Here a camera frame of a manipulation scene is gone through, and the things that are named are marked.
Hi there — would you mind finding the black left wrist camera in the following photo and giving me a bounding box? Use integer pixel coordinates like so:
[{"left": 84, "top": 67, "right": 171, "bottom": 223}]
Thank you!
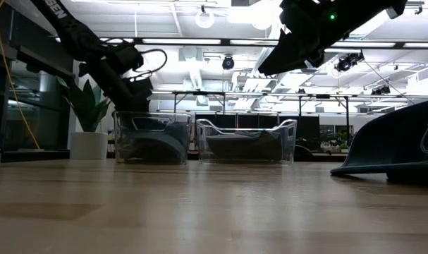
[{"left": 111, "top": 44, "right": 144, "bottom": 71}]

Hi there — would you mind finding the white ring light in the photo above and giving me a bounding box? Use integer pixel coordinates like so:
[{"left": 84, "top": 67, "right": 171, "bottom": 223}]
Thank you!
[{"left": 195, "top": 8, "right": 215, "bottom": 30}]

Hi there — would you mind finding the green plant in white pot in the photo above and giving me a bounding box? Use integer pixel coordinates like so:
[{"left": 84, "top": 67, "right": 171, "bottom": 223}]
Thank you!
[{"left": 56, "top": 75, "right": 112, "bottom": 160}]

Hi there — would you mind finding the clear plastic bin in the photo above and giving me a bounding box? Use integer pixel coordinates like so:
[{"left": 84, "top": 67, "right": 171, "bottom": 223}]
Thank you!
[
  {"left": 195, "top": 119, "right": 298, "bottom": 166},
  {"left": 113, "top": 110, "right": 192, "bottom": 166}
]

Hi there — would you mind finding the yellow extension cord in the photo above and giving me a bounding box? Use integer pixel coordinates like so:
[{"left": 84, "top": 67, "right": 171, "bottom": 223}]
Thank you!
[{"left": 0, "top": 0, "right": 41, "bottom": 150}]

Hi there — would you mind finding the blue denim cap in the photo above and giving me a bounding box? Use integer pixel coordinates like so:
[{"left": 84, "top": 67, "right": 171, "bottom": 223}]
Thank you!
[
  {"left": 123, "top": 121, "right": 190, "bottom": 164},
  {"left": 329, "top": 97, "right": 428, "bottom": 177}
]

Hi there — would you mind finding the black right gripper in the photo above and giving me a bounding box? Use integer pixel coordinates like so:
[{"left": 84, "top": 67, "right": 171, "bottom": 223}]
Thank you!
[{"left": 258, "top": 0, "right": 336, "bottom": 75}]

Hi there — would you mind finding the small green plant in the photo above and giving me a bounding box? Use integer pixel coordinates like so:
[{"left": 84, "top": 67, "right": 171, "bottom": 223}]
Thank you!
[{"left": 335, "top": 132, "right": 350, "bottom": 153}]

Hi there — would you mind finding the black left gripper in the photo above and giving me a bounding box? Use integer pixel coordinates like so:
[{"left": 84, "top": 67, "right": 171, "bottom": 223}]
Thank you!
[{"left": 93, "top": 61, "right": 154, "bottom": 113}]

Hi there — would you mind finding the black round ceiling camera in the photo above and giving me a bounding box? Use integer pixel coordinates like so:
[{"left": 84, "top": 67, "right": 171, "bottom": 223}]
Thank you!
[{"left": 221, "top": 55, "right": 236, "bottom": 71}]

